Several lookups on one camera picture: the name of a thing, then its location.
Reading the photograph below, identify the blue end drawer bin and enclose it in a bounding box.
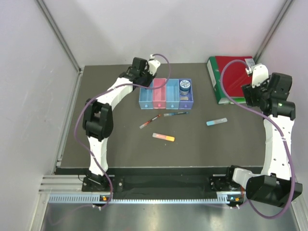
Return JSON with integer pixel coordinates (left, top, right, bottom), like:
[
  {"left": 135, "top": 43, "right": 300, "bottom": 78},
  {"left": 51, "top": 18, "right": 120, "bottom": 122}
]
[{"left": 139, "top": 88, "right": 154, "bottom": 110}]

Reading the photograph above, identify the pink plastic drawer bin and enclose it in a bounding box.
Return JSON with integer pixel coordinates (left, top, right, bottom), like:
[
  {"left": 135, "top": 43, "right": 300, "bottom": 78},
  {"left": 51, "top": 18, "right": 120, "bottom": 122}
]
[{"left": 153, "top": 78, "right": 166, "bottom": 109}]

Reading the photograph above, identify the red folder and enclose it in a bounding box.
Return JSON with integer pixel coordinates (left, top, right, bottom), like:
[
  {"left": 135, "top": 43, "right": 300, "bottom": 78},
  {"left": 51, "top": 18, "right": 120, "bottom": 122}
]
[{"left": 215, "top": 56, "right": 255, "bottom": 98}]

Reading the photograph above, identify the light blue drawer bin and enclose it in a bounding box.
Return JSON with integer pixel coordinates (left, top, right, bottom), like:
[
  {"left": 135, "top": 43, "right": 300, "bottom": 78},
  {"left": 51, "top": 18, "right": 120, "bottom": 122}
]
[{"left": 166, "top": 79, "right": 180, "bottom": 110}]

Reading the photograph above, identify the blue white highlighter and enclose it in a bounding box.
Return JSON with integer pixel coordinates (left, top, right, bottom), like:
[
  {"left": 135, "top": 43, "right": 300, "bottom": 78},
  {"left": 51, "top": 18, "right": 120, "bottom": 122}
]
[{"left": 206, "top": 118, "right": 228, "bottom": 126}]

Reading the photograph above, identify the green lever arch binder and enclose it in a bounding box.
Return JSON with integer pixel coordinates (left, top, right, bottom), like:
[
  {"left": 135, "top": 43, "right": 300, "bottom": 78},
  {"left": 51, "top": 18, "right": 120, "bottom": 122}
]
[{"left": 207, "top": 56, "right": 245, "bottom": 104}]

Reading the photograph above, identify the blue round jar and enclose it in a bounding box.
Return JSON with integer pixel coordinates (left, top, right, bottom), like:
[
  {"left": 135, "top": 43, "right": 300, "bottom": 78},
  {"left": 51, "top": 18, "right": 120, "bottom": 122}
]
[{"left": 179, "top": 79, "right": 191, "bottom": 96}]

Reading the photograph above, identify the purple plastic drawer bin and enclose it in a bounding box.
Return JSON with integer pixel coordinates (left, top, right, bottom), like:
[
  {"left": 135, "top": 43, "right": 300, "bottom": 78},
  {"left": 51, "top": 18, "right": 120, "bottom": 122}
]
[{"left": 179, "top": 78, "right": 194, "bottom": 110}]

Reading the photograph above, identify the blue clear pen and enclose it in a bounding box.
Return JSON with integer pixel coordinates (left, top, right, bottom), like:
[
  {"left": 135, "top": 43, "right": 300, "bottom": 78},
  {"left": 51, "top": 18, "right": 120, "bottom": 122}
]
[{"left": 164, "top": 112, "right": 189, "bottom": 117}]

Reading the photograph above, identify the pink orange highlighter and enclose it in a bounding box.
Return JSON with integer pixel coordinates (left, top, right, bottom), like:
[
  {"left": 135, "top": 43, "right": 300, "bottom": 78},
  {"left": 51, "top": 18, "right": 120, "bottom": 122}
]
[{"left": 152, "top": 133, "right": 175, "bottom": 142}]

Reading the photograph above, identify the white eraser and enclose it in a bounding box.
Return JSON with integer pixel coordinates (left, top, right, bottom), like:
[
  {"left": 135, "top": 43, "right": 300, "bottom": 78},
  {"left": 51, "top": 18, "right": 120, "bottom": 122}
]
[{"left": 180, "top": 97, "right": 189, "bottom": 101}]

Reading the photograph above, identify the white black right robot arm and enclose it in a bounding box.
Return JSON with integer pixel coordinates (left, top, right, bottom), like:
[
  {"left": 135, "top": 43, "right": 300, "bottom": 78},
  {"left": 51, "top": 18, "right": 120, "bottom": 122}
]
[{"left": 224, "top": 73, "right": 295, "bottom": 207}]

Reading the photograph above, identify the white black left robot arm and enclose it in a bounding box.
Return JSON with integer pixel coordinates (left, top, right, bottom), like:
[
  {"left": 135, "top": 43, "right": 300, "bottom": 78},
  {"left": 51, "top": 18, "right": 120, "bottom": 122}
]
[{"left": 82, "top": 55, "right": 160, "bottom": 192}]

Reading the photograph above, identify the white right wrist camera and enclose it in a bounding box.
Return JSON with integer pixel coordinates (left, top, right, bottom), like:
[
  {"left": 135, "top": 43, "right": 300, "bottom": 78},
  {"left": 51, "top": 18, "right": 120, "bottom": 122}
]
[{"left": 245, "top": 64, "right": 269, "bottom": 88}]

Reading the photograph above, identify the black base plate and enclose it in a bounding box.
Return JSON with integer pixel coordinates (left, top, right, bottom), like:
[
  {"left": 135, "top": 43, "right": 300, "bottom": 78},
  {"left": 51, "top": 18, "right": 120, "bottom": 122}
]
[{"left": 81, "top": 174, "right": 241, "bottom": 194}]

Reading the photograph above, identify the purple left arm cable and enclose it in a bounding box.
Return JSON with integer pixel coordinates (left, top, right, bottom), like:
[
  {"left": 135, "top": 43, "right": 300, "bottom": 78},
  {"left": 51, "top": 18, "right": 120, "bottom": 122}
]
[{"left": 75, "top": 53, "right": 172, "bottom": 209}]

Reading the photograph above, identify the aluminium frame rail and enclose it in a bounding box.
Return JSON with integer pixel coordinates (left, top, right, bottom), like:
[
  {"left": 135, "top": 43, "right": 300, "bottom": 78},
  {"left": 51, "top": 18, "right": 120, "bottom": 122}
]
[{"left": 34, "top": 0, "right": 82, "bottom": 74}]

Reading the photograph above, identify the grey slotted cable duct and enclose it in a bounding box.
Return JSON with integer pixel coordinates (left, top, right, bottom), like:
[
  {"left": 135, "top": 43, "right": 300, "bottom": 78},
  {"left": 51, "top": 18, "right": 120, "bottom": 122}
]
[{"left": 48, "top": 192, "right": 243, "bottom": 205}]

